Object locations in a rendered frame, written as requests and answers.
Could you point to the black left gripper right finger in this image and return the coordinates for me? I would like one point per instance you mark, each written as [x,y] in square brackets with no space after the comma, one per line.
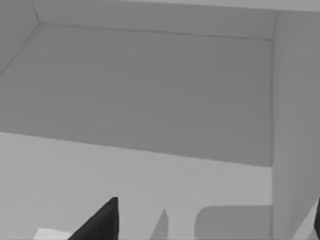
[318,220]

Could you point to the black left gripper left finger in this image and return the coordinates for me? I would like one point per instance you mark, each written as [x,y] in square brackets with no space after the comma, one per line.
[105,222]

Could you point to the grey cabinet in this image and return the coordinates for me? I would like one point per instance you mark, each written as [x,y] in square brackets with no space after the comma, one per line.
[150,87]

